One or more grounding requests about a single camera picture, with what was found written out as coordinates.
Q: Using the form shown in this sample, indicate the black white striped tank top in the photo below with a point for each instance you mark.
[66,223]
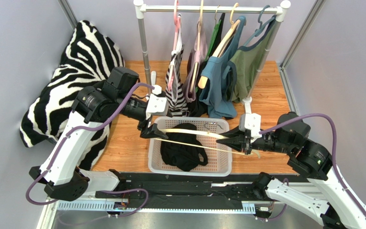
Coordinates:
[177,103]

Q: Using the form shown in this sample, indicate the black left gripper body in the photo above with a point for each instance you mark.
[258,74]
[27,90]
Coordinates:
[131,109]

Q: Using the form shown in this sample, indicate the blue ribbed tank top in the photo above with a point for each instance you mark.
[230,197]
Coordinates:
[212,94]

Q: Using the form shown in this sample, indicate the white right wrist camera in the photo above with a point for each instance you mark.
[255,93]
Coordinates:
[251,122]

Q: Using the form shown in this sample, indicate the green hanger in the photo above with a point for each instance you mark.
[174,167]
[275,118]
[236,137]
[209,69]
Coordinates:
[216,35]

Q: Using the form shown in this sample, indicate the blue grey hanger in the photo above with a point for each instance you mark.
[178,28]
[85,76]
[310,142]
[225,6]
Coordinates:
[259,25]

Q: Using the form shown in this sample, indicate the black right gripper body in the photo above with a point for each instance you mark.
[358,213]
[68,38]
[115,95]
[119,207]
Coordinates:
[248,141]

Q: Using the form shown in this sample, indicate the olive green tank top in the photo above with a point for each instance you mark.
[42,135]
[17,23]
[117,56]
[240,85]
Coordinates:
[241,69]

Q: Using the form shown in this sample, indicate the pink lilac tank top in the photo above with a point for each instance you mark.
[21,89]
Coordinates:
[196,58]

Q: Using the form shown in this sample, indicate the zebra striped pillow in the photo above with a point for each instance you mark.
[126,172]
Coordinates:
[87,59]

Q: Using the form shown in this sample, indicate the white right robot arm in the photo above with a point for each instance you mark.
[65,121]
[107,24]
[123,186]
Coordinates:
[340,209]

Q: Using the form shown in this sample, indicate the wooden hanger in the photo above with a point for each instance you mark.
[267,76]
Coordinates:
[229,35]

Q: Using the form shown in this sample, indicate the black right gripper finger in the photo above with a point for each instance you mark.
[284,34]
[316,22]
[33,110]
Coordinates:
[233,144]
[235,133]

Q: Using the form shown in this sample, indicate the cream white hanger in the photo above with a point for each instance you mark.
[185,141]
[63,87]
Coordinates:
[208,140]

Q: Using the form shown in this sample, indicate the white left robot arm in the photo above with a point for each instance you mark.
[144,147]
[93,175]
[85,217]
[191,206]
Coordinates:
[94,108]

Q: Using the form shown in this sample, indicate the pink plastic hanger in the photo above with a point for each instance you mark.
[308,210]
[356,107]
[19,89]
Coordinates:
[176,47]

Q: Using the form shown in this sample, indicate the beige hanger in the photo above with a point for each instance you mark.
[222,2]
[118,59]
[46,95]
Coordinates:
[196,63]

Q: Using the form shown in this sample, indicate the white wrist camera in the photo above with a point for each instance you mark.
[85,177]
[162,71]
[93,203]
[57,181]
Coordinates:
[251,122]
[157,104]

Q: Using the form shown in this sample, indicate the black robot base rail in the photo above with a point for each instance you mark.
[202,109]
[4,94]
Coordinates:
[150,191]

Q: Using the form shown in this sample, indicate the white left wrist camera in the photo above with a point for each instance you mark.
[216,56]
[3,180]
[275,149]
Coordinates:
[157,104]

